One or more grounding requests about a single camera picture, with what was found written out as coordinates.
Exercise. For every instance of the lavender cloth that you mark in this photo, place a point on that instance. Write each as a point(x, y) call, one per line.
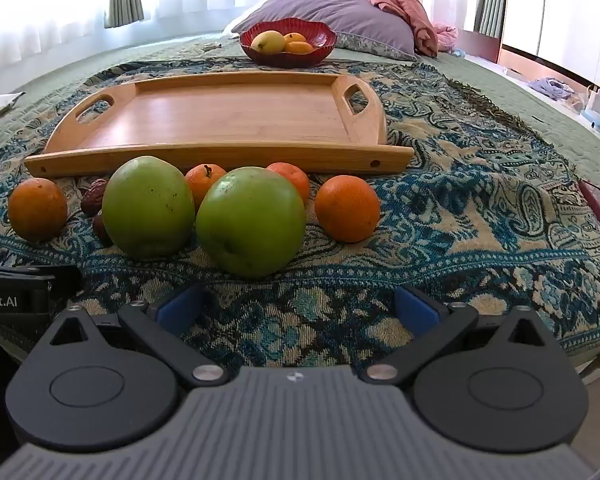
point(552, 89)

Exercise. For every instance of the green quilted bedspread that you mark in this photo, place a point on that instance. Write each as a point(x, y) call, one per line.
point(500, 95)

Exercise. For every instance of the white wardrobe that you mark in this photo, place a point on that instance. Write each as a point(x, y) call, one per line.
point(565, 10)

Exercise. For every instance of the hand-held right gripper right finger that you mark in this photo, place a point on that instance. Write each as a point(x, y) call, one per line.
point(416, 306)

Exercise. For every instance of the small tangerine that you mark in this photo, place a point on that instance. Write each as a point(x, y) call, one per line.
point(202, 182)
point(292, 177)

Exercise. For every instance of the purple pillow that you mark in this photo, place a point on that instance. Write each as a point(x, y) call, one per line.
point(340, 15)

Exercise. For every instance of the brown headboard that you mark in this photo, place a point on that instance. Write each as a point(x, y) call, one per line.
point(477, 45)

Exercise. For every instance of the small orange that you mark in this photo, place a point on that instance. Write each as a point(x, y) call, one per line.
point(299, 47)
point(296, 37)

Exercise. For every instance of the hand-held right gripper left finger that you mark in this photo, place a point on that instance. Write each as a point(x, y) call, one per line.
point(180, 306)

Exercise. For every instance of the white sheer curtain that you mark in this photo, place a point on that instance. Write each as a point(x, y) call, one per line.
point(45, 10)

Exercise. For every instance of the red date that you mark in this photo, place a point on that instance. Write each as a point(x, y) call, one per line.
point(95, 196)

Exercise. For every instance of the pink crumpled cloth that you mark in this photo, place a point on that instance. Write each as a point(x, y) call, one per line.
point(445, 35)

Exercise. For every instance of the bright large orange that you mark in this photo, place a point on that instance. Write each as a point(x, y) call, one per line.
point(347, 209)

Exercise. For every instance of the blue patterned blanket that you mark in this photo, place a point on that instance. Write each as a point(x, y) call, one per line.
point(455, 200)

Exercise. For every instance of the yellow mango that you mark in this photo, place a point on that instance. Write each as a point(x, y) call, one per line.
point(267, 41)

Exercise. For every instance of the green apple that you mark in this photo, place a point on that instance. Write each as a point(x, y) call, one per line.
point(147, 207)
point(250, 222)

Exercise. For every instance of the pink quilt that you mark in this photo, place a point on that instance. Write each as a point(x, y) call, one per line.
point(405, 5)

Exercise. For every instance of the white crumpled cloth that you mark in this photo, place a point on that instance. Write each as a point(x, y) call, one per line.
point(0, 107)

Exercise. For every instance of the wooden bedside cabinet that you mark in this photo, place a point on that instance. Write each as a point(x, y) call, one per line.
point(522, 62)

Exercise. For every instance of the dull large orange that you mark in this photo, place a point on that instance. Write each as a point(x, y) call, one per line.
point(37, 210)

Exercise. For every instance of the red scalloped bowl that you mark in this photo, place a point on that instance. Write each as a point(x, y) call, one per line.
point(262, 58)

